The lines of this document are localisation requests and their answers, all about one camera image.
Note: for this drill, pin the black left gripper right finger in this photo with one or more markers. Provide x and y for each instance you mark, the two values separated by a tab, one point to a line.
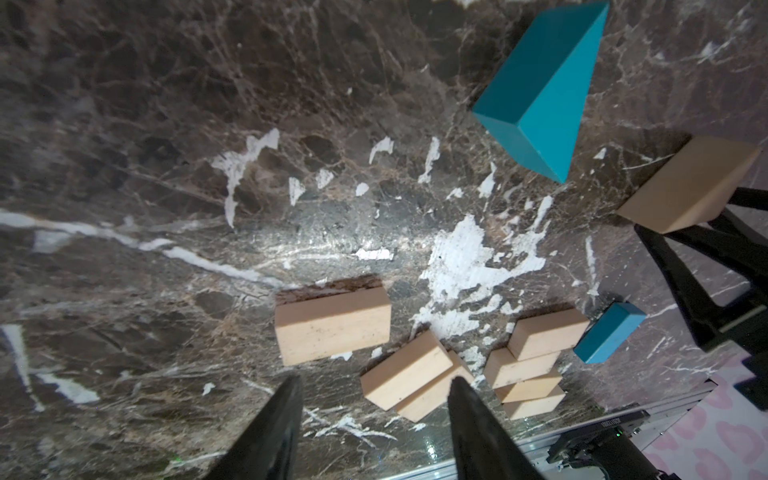
481	446

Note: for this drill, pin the small teal rectangular block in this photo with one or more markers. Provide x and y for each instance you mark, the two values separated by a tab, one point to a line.
610	331

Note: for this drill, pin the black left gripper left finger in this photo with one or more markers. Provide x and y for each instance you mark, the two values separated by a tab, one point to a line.
267	448

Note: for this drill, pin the natural wooden rectangular block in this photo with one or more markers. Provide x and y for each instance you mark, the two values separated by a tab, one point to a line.
323	327

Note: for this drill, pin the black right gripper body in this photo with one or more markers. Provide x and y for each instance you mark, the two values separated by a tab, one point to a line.
744	321

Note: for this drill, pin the teal triangular wooden block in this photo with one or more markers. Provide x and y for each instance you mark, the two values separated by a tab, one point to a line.
534	104

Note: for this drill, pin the natural wooden triangle block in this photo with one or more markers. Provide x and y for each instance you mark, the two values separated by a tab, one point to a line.
693	186

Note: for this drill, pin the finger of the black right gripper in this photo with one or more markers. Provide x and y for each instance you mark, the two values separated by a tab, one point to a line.
730	241
696	306

